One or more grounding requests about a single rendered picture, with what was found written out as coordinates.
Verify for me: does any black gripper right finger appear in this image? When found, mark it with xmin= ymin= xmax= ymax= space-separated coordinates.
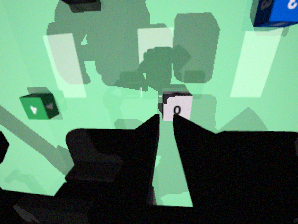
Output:
xmin=173 ymin=114 xmax=298 ymax=207

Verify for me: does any green block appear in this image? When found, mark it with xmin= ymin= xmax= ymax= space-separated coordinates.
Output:
xmin=19 ymin=94 xmax=59 ymax=120

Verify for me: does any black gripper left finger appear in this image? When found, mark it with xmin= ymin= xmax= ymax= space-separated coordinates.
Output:
xmin=65 ymin=114 xmax=160 ymax=204

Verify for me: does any blue block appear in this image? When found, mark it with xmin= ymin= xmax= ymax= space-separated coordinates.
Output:
xmin=253 ymin=0 xmax=298 ymax=28

